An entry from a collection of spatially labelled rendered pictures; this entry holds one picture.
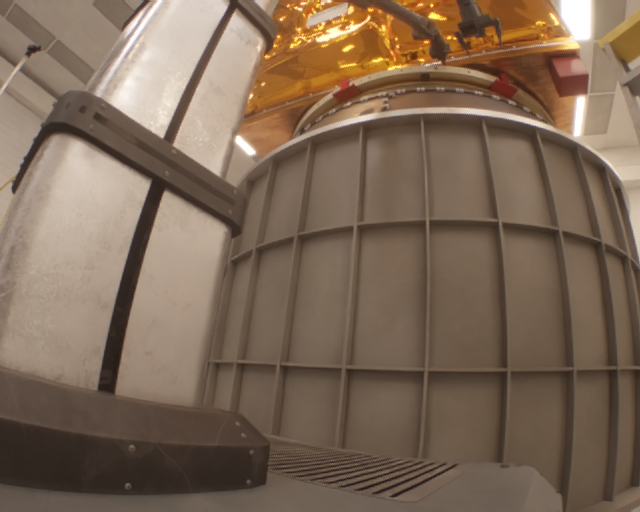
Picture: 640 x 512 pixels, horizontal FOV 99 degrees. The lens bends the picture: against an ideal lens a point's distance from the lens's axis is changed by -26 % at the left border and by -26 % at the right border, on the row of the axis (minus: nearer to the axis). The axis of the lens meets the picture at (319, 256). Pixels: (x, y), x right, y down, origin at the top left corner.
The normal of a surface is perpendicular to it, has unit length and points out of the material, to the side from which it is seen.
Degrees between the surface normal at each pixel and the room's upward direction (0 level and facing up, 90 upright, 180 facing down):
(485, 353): 90
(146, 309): 90
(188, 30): 90
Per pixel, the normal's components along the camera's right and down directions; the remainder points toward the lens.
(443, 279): -0.26, -0.39
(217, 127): 0.81, -0.14
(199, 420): 0.65, -0.75
